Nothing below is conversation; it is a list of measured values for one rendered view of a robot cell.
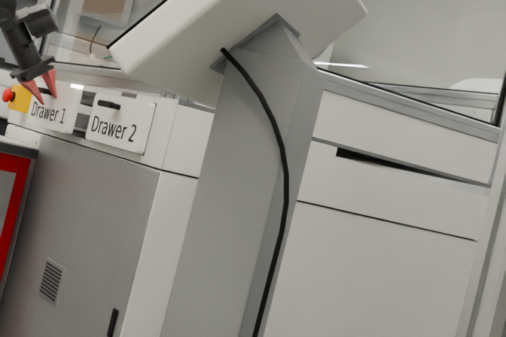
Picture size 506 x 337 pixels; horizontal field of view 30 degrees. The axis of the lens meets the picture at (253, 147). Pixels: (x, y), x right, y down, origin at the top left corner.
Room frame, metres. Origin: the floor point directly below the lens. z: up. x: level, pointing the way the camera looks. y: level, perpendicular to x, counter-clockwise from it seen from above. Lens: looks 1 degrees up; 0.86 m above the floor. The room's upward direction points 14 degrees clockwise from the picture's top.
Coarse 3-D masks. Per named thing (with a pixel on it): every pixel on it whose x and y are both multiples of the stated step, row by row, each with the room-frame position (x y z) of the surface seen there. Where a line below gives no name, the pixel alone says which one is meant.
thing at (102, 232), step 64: (64, 192) 2.29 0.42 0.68; (128, 192) 2.00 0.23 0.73; (192, 192) 1.95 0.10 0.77; (64, 256) 2.21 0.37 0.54; (128, 256) 1.94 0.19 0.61; (320, 256) 2.14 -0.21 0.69; (384, 256) 2.24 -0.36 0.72; (448, 256) 2.35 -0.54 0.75; (0, 320) 2.47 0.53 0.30; (64, 320) 2.14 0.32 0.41; (128, 320) 1.91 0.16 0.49; (320, 320) 2.16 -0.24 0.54; (384, 320) 2.27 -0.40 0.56; (448, 320) 2.38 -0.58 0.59
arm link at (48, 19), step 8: (0, 8) 2.15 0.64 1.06; (24, 8) 2.23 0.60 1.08; (32, 8) 2.21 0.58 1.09; (40, 8) 2.20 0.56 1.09; (48, 8) 2.21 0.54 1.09; (0, 16) 2.16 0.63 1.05; (8, 16) 2.17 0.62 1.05; (16, 16) 2.21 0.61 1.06; (24, 16) 2.19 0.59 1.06; (32, 16) 2.20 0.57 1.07; (40, 16) 2.21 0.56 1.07; (48, 16) 2.21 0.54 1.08; (0, 24) 2.17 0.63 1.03; (8, 24) 2.18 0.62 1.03; (16, 24) 2.18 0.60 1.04; (32, 24) 2.21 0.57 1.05; (40, 24) 2.21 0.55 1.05; (48, 24) 2.21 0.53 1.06; (56, 24) 2.24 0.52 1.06; (32, 32) 2.21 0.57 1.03; (40, 32) 2.22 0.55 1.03; (48, 32) 2.23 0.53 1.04
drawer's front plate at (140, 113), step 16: (96, 96) 2.20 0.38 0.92; (112, 96) 2.13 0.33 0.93; (96, 112) 2.18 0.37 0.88; (112, 112) 2.11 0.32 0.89; (128, 112) 2.04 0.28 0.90; (144, 112) 1.97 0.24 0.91; (128, 128) 2.02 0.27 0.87; (144, 128) 1.97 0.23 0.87; (112, 144) 2.07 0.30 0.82; (128, 144) 2.01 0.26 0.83; (144, 144) 1.97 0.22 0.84
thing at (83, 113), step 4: (80, 104) 2.24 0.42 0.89; (80, 108) 2.24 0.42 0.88; (84, 108) 2.25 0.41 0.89; (88, 108) 2.25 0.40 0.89; (80, 112) 2.24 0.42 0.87; (84, 112) 2.25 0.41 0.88; (88, 112) 2.25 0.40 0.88; (80, 116) 2.24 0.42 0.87; (84, 116) 2.25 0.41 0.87; (88, 116) 2.25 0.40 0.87; (76, 120) 2.24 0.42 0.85; (80, 120) 2.24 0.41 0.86; (84, 120) 2.25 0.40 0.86; (88, 120) 2.25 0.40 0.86; (76, 124) 2.24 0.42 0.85; (80, 124) 2.24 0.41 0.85; (84, 124) 2.25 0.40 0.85; (76, 128) 2.24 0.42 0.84; (80, 128) 2.25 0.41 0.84; (84, 128) 2.25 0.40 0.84
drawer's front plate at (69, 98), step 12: (36, 84) 2.45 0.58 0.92; (48, 96) 2.35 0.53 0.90; (60, 96) 2.28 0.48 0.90; (72, 96) 2.22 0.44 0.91; (60, 108) 2.27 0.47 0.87; (72, 108) 2.21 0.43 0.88; (36, 120) 2.39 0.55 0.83; (48, 120) 2.32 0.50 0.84; (60, 120) 2.25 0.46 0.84; (72, 120) 2.22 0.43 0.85
